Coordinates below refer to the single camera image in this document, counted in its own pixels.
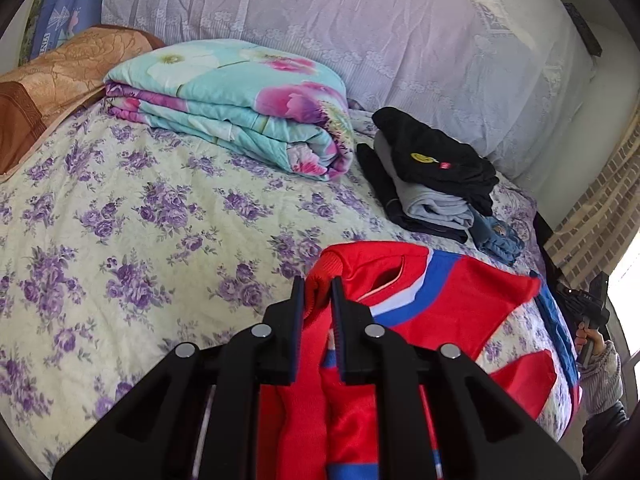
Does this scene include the white lace headboard cover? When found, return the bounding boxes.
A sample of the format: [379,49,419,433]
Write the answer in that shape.
[101,0,593,184]

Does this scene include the grey sleeved right forearm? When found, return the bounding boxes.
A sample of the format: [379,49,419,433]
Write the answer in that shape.
[578,340,623,416]

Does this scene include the folded black garment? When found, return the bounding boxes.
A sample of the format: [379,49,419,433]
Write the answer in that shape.
[372,106,499,217]

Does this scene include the brown pillow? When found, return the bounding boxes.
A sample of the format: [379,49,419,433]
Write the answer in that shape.
[1,25,164,181]

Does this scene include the folded blue jeans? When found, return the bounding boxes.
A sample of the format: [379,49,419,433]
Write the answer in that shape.
[469,209,525,266]

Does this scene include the brick pattern curtain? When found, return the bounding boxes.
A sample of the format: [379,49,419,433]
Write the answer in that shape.
[544,115,639,288]

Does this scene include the purple floral bedspread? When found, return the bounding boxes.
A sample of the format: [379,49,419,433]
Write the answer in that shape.
[0,98,576,480]

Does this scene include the person's right hand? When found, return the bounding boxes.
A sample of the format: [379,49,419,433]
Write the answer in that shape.
[575,322,605,356]

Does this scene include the blue garment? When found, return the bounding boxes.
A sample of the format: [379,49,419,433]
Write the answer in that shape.
[529,271,579,388]

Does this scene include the blue patterned pillow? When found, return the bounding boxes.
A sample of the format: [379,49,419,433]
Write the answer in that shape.
[27,0,102,60]

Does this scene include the red pants with stripes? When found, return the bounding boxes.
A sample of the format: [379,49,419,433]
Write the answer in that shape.
[257,242,579,479]

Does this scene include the folded floral turquoise quilt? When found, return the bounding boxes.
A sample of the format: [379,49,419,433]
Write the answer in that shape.
[104,39,355,181]

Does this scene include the folded grey garment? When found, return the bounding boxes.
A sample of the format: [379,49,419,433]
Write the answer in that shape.
[373,130,474,231]

